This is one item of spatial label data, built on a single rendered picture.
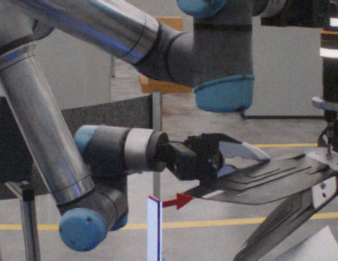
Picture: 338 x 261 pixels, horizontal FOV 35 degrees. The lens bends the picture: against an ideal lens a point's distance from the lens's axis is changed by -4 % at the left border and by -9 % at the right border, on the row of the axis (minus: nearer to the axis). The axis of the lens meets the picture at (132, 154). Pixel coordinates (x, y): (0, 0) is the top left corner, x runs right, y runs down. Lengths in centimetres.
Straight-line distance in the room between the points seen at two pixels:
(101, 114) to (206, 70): 213
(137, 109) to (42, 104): 205
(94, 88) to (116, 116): 233
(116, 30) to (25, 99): 25
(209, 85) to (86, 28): 17
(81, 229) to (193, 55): 36
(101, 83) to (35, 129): 426
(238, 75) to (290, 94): 653
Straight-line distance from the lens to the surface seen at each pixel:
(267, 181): 84
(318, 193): 106
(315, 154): 97
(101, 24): 71
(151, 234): 76
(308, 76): 724
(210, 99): 67
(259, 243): 111
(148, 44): 74
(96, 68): 514
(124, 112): 288
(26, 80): 91
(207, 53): 67
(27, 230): 126
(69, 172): 91
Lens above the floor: 144
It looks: 15 degrees down
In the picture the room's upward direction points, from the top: 1 degrees counter-clockwise
